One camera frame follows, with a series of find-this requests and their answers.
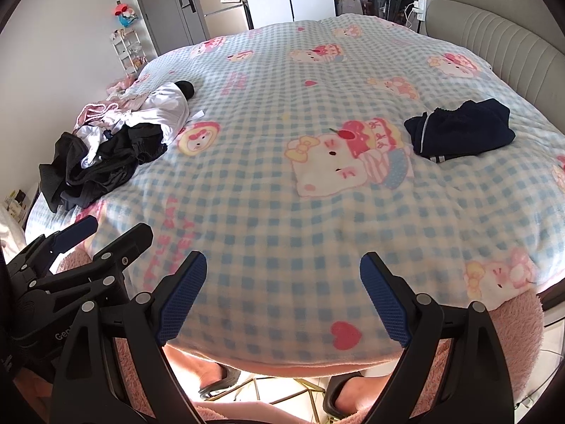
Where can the pile of black white clothes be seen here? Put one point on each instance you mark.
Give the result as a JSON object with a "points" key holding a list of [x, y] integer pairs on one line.
{"points": [[167, 106]]}

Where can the person's pink fleece robe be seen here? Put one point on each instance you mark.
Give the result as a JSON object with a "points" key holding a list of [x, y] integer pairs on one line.
{"points": [[516, 353]]}

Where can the gold metal frame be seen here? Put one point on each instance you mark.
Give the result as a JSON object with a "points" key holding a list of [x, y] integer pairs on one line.
{"points": [[309, 391]]}

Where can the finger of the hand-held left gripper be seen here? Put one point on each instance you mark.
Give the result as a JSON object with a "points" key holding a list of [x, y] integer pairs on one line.
{"points": [[126, 245], [73, 230]]}

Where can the person's right leg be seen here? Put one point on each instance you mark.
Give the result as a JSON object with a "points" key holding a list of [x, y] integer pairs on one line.
{"points": [[366, 395]]}

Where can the person's leg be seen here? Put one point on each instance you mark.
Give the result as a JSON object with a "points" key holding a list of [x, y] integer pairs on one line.
{"points": [[194, 364], [366, 395]]}

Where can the pink cartoon print pajama pants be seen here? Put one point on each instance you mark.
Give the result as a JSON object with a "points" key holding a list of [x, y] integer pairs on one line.
{"points": [[95, 114]]}

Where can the navy blue shorts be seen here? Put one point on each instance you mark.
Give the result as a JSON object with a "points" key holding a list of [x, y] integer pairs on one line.
{"points": [[463, 132]]}

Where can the small white shelf rack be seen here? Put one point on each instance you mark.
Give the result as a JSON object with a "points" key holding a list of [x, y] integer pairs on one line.
{"points": [[130, 53]]}

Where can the white power strip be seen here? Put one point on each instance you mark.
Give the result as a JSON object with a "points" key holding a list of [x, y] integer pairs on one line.
{"points": [[419, 9]]}

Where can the grey door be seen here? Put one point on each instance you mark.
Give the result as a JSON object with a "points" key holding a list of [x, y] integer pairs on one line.
{"points": [[163, 4]]}

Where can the beige refrigerator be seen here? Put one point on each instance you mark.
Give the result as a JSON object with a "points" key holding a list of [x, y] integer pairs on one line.
{"points": [[220, 13]]}

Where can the dark grey garment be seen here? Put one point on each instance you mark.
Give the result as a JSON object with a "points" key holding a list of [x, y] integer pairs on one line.
{"points": [[53, 172]]}

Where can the person's left leg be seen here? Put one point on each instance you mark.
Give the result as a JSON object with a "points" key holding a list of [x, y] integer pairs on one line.
{"points": [[194, 364]]}

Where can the black slipper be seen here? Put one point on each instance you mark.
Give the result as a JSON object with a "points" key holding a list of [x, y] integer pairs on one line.
{"points": [[335, 391], [220, 380]]}

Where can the red and blue plush toy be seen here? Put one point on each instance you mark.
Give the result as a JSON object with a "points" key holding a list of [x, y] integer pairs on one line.
{"points": [[126, 14]]}

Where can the grey upholstered headboard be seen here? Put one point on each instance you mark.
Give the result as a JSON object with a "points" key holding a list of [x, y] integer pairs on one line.
{"points": [[485, 31]]}

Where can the small printed box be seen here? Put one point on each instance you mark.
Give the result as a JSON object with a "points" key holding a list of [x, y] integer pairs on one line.
{"points": [[17, 205]]}

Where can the small black cloth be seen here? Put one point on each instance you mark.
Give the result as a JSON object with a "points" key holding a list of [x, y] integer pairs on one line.
{"points": [[184, 89]]}

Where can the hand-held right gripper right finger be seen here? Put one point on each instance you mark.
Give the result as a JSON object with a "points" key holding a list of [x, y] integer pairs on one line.
{"points": [[384, 304]]}

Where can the black garment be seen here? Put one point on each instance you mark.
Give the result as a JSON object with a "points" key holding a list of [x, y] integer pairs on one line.
{"points": [[123, 150]]}

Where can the white paper slip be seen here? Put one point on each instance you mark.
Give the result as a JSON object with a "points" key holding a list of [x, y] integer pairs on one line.
{"points": [[198, 114]]}

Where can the blue checkered printed blanket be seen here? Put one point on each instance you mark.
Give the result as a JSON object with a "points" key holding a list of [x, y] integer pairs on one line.
{"points": [[273, 212]]}

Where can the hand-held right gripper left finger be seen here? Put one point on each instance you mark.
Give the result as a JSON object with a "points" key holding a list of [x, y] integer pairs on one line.
{"points": [[181, 300]]}

